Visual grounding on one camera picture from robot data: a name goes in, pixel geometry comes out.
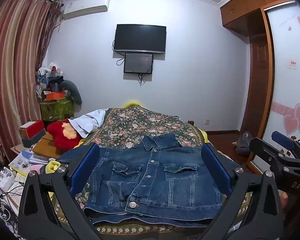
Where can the white wall socket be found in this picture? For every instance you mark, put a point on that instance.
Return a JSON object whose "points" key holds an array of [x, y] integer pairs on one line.
{"points": [[207, 122]]}

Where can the white air conditioner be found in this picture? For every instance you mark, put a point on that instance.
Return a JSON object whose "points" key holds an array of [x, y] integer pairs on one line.
{"points": [[87, 5]]}

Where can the striped brown curtain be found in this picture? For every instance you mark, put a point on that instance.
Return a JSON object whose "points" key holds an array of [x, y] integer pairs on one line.
{"points": [[12, 67]]}

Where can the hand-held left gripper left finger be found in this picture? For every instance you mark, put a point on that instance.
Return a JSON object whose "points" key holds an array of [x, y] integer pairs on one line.
{"points": [[86, 166]]}

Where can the person's right hand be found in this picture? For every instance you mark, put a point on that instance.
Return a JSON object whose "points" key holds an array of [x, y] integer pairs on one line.
{"points": [[284, 200]]}

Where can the white sliding door with hearts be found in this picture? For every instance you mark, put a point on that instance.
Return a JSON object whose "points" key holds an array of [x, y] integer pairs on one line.
{"points": [[287, 85]]}

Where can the pile of clutter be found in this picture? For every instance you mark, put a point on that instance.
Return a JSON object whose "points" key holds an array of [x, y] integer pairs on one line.
{"points": [[48, 77]]}

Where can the blue denim jacket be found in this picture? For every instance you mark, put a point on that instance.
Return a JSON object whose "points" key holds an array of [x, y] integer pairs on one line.
{"points": [[152, 175]]}

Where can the brown cardboard box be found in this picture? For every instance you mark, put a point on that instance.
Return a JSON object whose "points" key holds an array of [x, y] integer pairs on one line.
{"points": [[43, 147]]}

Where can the grey neck pillow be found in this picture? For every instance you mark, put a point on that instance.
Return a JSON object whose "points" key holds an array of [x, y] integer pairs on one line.
{"points": [[73, 90]]}

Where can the black wall television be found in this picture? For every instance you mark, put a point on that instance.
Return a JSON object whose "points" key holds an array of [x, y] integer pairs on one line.
{"points": [[140, 38]]}

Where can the red box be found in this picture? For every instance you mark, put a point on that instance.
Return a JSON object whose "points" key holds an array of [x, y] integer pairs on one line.
{"points": [[31, 127]]}

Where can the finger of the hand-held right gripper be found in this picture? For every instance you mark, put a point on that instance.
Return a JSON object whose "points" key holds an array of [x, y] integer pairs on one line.
{"points": [[282, 137], [262, 147]]}

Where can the stack of books and papers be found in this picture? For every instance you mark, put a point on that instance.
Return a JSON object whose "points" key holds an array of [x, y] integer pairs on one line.
{"points": [[23, 161]]}

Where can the wooden wardrobe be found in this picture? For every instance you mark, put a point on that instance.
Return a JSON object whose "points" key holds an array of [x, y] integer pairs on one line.
{"points": [[242, 12]]}

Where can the green patterned storage box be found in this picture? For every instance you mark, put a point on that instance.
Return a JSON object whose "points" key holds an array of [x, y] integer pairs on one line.
{"points": [[55, 110]]}

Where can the dark grey box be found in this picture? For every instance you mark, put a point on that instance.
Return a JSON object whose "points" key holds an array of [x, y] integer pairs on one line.
{"points": [[33, 138]]}

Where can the yellow soft toy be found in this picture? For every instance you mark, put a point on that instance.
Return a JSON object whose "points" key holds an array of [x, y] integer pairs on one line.
{"points": [[52, 167]]}

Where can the white shirt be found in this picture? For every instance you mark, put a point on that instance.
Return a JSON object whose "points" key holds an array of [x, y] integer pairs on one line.
{"points": [[87, 122]]}

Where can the green floral bedspread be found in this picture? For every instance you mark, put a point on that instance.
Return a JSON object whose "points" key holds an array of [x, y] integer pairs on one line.
{"points": [[140, 123]]}

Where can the red and white door sticker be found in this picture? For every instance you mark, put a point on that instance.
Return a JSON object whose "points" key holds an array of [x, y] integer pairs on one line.
{"points": [[292, 64]]}

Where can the orange box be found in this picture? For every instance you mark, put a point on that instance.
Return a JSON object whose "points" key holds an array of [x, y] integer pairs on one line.
{"points": [[55, 96]]}

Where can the brown wooden door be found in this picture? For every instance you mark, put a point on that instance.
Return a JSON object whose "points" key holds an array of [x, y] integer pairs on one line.
{"points": [[257, 85]]}

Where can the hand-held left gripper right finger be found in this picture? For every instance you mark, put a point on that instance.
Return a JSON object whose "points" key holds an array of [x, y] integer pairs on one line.
{"points": [[216, 170]]}

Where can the small black wall monitor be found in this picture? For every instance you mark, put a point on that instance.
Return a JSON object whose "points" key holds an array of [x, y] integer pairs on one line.
{"points": [[138, 62]]}

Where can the red plush toy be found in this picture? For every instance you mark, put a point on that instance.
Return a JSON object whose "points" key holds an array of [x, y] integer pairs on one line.
{"points": [[57, 137]]}

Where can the grey backpack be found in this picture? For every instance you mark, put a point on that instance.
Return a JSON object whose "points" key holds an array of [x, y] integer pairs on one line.
{"points": [[243, 143]]}

